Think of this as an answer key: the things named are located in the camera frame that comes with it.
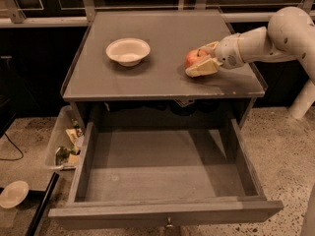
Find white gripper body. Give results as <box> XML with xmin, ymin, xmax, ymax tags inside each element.
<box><xmin>215</xmin><ymin>33</ymin><xmax>244</xmax><ymax>69</ymax></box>

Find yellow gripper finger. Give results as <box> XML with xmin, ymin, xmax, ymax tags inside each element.
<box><xmin>200</xmin><ymin>41</ymin><xmax>219</xmax><ymax>57</ymax></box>
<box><xmin>185</xmin><ymin>57</ymin><xmax>222</xmax><ymax>78</ymax></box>

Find red apple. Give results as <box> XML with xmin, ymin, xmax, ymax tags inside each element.
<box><xmin>185</xmin><ymin>49</ymin><xmax>208</xmax><ymax>68</ymax></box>

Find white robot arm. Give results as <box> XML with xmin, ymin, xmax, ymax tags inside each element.
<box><xmin>182</xmin><ymin>7</ymin><xmax>315</xmax><ymax>236</ymax></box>

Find white bowl on counter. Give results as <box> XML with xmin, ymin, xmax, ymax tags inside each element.
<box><xmin>105</xmin><ymin>38</ymin><xmax>151</xmax><ymax>67</ymax></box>

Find grey cabinet with counter top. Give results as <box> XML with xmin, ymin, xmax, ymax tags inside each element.
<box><xmin>61</xmin><ymin>10</ymin><xmax>266</xmax><ymax>118</ymax></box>

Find open grey top drawer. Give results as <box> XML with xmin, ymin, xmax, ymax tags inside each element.
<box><xmin>49</xmin><ymin>119</ymin><xmax>284</xmax><ymax>229</ymax></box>

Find clear plastic bin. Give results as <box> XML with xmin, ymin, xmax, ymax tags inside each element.
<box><xmin>44</xmin><ymin>105</ymin><xmax>83</xmax><ymax>178</ymax></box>

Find black bar on floor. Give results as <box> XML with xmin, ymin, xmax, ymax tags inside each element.
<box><xmin>25</xmin><ymin>173</ymin><xmax>59</xmax><ymax>236</ymax></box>

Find white plate on floor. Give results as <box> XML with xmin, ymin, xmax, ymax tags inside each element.
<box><xmin>0</xmin><ymin>181</ymin><xmax>30</xmax><ymax>208</ymax></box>

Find metal railing frame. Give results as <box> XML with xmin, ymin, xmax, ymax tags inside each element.
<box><xmin>0</xmin><ymin>0</ymin><xmax>315</xmax><ymax>25</ymax></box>

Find black cable on floor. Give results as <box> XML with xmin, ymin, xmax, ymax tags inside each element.
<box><xmin>0</xmin><ymin>132</ymin><xmax>26</xmax><ymax>162</ymax></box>

